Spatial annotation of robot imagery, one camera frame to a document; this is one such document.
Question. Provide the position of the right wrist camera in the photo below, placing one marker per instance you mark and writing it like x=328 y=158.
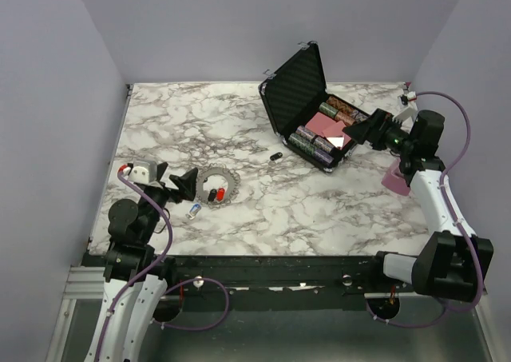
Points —
x=408 y=113

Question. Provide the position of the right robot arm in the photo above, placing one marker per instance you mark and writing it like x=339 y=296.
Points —
x=454 y=261

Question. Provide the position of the black key tag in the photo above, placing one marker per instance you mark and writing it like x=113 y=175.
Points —
x=212 y=195

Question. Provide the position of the pink card deck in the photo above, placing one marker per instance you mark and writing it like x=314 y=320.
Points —
x=326 y=127

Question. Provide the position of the black poker chip case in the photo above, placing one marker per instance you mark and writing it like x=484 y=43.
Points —
x=292 y=95

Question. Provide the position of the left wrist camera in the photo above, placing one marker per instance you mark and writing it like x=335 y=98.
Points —
x=142 y=172

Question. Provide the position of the pink holder block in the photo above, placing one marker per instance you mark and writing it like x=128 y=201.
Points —
x=394 y=180

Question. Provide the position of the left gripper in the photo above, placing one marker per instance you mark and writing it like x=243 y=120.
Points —
x=187 y=183

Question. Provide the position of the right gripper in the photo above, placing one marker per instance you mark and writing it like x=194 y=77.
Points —
x=362 y=132

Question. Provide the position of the black key fob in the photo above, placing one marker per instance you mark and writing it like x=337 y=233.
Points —
x=276 y=156

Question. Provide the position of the blue key tag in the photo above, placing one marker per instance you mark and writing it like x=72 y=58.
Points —
x=194 y=210

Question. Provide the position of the red key tag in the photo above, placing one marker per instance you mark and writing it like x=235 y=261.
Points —
x=220 y=192

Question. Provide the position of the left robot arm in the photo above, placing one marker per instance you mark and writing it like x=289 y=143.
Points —
x=135 y=277

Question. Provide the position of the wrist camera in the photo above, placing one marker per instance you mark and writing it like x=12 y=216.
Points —
x=408 y=113
x=142 y=172

